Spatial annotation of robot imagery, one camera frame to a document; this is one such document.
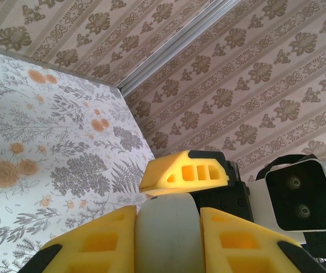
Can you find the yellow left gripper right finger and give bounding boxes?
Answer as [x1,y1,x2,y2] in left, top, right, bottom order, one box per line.
[199,206,326,273]

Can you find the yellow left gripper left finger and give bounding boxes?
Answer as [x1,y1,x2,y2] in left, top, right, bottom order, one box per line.
[16,205,137,273]

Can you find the mint green earbud charging case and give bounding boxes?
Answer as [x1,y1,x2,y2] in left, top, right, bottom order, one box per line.
[136,195,202,273]

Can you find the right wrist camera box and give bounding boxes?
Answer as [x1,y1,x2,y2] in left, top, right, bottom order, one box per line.
[255,153,326,233]

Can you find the aluminium frame post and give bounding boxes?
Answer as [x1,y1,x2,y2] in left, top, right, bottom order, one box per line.
[116,0,233,96]

